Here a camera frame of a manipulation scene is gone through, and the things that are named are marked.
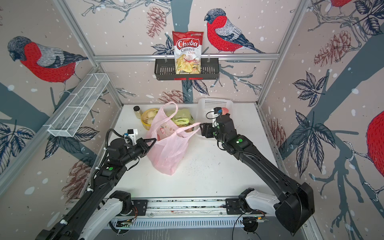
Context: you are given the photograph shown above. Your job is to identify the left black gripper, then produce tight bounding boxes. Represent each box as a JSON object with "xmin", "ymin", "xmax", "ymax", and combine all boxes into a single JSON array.
[{"xmin": 120, "ymin": 137, "xmax": 157, "ymax": 166}]

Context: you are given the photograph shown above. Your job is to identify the pink plastic bag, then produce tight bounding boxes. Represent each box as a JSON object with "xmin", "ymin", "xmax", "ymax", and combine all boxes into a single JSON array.
[{"xmin": 146, "ymin": 102, "xmax": 200, "ymax": 176}]

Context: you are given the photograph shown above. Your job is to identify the green plastic bag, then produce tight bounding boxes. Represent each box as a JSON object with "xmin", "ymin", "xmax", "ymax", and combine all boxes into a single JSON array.
[{"xmin": 171, "ymin": 108, "xmax": 196, "ymax": 128}]

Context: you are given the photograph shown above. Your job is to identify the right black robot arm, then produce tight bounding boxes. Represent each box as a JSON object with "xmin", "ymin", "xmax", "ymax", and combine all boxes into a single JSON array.
[{"xmin": 199, "ymin": 114, "xmax": 315, "ymax": 235}]

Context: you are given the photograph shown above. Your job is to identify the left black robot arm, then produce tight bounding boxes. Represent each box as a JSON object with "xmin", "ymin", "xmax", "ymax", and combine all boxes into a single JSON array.
[{"xmin": 36, "ymin": 138, "xmax": 157, "ymax": 240}]

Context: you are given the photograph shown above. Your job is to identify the peach in crate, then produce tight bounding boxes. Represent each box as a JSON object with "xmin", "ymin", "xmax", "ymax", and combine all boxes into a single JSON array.
[{"xmin": 222, "ymin": 108, "xmax": 229, "ymax": 115}]

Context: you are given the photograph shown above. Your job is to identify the Chuba cassava chips bag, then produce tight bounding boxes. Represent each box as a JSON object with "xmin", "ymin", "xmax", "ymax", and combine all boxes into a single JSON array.
[{"xmin": 173, "ymin": 31, "xmax": 204, "ymax": 74}]

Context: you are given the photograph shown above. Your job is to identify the white plastic crate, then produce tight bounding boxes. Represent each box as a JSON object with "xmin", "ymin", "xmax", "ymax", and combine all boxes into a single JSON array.
[{"xmin": 195, "ymin": 98, "xmax": 234, "ymax": 125}]

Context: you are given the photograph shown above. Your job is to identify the spice jar pale contents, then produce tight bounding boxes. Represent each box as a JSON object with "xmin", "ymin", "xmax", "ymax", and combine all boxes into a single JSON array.
[{"xmin": 133, "ymin": 106, "xmax": 143, "ymax": 119}]

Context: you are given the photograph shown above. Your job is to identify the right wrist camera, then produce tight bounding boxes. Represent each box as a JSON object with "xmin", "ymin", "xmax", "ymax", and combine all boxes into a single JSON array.
[{"xmin": 213, "ymin": 107, "xmax": 223, "ymax": 118}]

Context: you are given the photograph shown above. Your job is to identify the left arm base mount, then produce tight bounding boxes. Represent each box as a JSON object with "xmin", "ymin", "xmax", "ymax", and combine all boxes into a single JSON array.
[{"xmin": 108, "ymin": 191, "xmax": 149, "ymax": 217}]

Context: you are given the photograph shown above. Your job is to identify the black wire shelf basket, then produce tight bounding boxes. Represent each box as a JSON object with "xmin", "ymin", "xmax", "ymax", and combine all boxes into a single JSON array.
[{"xmin": 155, "ymin": 57, "xmax": 220, "ymax": 81}]

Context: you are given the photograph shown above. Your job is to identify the white wire mesh basket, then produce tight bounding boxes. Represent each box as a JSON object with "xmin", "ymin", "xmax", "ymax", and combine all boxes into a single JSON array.
[{"xmin": 48, "ymin": 73, "xmax": 110, "ymax": 137}]

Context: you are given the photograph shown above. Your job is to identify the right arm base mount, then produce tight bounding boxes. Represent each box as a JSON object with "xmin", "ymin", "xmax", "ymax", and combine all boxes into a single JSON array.
[{"xmin": 222, "ymin": 188, "xmax": 265, "ymax": 216}]

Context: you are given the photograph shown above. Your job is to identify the black corrugated cable conduit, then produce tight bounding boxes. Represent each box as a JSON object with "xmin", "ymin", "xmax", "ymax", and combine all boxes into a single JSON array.
[{"xmin": 35, "ymin": 128, "xmax": 133, "ymax": 240}]

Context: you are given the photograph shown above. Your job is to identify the horizontal aluminium rail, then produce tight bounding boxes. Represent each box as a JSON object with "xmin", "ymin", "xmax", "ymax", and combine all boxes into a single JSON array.
[{"xmin": 93, "ymin": 52, "xmax": 281, "ymax": 63}]

